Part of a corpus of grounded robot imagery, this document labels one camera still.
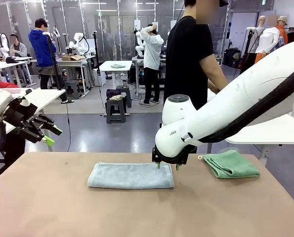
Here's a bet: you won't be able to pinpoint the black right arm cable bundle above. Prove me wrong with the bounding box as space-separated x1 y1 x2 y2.
200 63 294 144

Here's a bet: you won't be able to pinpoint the seated person in grey hoodie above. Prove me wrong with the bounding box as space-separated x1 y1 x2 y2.
8 34 30 84

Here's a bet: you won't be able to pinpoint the person in blue jacket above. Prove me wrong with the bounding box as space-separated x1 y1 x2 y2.
28 18 75 104

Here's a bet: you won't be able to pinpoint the person in white shirt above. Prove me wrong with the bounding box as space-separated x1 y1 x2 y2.
139 24 165 106

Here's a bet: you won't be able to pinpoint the green towel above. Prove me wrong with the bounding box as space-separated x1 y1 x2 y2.
198 150 260 179

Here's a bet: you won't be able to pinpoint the black tripod pole with camera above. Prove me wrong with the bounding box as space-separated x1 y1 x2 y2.
42 31 63 91

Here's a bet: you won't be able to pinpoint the metal frame robot table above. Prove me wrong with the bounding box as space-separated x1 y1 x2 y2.
131 56 167 96

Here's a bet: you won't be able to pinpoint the mannequin with beige hat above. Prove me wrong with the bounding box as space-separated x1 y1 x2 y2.
276 15 289 45

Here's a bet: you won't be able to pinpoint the person in black T-shirt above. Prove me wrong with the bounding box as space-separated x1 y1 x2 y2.
163 0 230 112

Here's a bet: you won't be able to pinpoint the grey plastic stool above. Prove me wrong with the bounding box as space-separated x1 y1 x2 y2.
64 79 83 100
117 85 132 109
106 98 127 124

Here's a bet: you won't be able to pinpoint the pale blue towel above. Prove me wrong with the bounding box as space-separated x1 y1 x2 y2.
87 161 175 190

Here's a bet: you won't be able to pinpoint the grey workbench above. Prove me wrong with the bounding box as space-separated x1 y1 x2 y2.
59 58 94 96

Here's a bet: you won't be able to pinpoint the thin black hanging cable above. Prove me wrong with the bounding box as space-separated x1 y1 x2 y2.
64 90 72 152

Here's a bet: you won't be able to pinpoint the dark purple cloth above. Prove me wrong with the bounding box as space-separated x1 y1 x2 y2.
106 88 123 97

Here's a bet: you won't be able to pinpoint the person in red top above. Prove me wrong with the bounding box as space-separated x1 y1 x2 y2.
0 79 21 89

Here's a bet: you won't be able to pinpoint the bare-headed white mannequin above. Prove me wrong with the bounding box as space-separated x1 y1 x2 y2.
240 15 267 75

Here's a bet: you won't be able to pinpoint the black storage bins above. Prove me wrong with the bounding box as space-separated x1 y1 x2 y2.
223 48 242 69

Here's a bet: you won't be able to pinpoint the white adjustable desk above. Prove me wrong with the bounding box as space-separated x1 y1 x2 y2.
99 60 133 117

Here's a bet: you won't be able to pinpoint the open cardboard box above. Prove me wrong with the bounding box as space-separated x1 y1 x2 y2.
62 54 85 62

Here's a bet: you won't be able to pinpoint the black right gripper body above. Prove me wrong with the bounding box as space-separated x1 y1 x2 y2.
151 145 197 165

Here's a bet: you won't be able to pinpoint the mannequin in white shirt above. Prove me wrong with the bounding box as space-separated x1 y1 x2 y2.
254 14 281 64

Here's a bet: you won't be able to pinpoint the person's right forearm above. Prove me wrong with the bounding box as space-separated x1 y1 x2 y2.
207 70 229 94

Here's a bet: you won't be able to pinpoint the long white desk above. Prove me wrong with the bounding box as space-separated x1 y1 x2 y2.
0 56 34 87

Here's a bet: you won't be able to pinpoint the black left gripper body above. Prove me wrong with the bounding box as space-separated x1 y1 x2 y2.
4 98 47 130

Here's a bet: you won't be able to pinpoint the black pole stand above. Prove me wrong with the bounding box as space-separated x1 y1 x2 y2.
92 31 101 86

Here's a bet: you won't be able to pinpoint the white table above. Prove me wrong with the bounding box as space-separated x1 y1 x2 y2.
225 113 294 166
0 87 66 153

